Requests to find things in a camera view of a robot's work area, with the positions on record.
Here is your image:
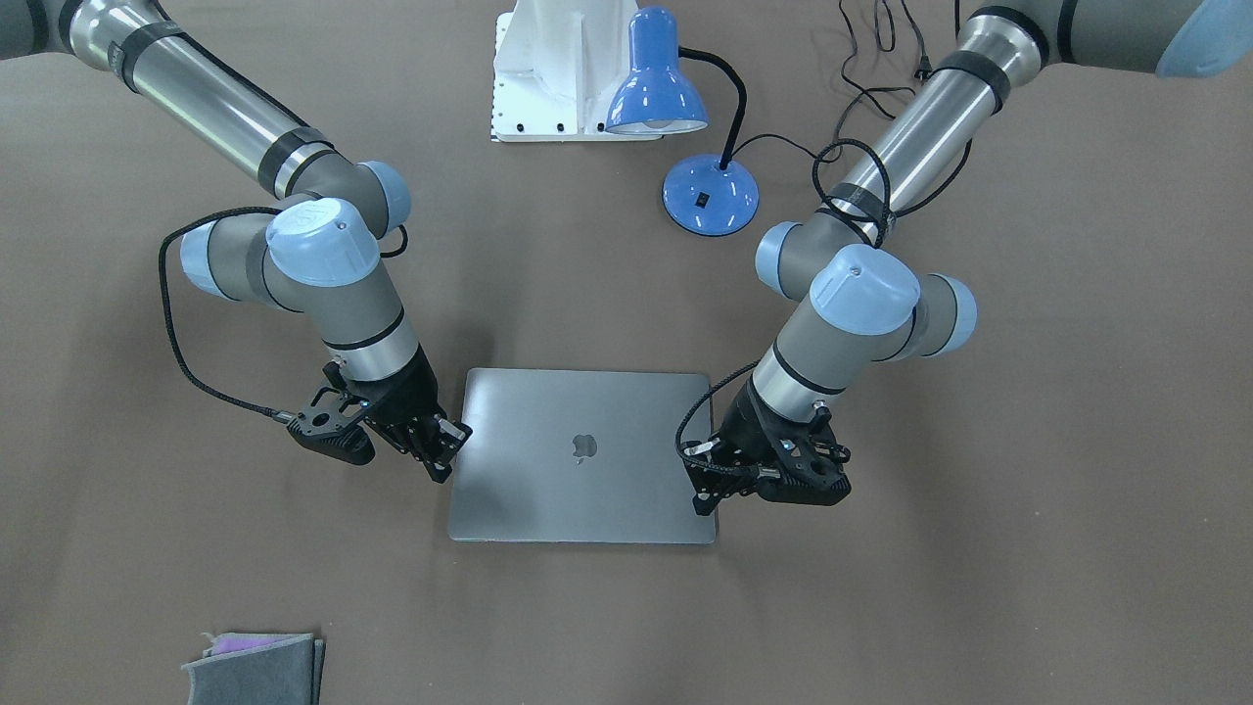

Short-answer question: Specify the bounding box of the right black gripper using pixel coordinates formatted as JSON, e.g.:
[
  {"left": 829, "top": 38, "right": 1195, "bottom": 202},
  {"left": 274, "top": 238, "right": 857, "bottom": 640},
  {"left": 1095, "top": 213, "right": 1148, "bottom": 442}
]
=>
[{"left": 288, "top": 348, "right": 472, "bottom": 485}]

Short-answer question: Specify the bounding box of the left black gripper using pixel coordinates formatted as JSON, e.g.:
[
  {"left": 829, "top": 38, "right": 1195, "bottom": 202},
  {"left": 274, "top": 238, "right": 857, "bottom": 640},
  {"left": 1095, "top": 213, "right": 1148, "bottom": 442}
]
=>
[{"left": 683, "top": 381, "right": 852, "bottom": 517}]

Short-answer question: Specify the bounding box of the grey laptop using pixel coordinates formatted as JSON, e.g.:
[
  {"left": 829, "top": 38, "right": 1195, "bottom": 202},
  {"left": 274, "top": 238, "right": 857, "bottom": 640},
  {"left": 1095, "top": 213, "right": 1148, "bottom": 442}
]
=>
[{"left": 447, "top": 367, "right": 718, "bottom": 545}]

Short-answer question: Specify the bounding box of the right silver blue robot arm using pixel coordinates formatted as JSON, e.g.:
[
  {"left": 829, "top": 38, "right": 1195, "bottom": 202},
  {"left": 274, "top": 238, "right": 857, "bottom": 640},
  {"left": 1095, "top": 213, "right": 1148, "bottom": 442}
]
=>
[{"left": 3, "top": 1, "right": 472, "bottom": 483}]

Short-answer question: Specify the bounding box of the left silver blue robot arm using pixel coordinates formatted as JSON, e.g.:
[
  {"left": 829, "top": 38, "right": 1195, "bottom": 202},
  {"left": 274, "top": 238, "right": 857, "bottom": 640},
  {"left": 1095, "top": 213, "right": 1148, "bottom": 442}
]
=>
[{"left": 675, "top": 1, "right": 1250, "bottom": 516}]

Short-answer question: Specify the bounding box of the grey folded cloth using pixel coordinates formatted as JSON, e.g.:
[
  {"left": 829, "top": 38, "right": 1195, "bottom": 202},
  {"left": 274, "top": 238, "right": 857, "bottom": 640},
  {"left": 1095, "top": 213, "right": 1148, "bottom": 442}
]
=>
[{"left": 182, "top": 634, "right": 325, "bottom": 704}]

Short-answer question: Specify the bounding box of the blue desk lamp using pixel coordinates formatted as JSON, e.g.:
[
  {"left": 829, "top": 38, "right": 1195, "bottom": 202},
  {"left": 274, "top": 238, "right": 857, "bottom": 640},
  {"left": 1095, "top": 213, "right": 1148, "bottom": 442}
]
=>
[{"left": 604, "top": 6, "right": 761, "bottom": 237}]

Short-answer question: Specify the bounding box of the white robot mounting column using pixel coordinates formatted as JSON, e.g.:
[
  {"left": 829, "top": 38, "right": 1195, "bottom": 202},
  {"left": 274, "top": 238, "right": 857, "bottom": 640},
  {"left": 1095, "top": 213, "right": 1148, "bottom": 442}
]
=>
[{"left": 490, "top": 1, "right": 642, "bottom": 143}]

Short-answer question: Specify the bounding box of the loose black cable on table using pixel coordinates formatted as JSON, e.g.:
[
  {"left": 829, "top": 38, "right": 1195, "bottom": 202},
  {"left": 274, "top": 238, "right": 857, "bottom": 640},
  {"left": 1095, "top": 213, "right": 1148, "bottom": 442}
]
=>
[{"left": 837, "top": 0, "right": 965, "bottom": 123}]

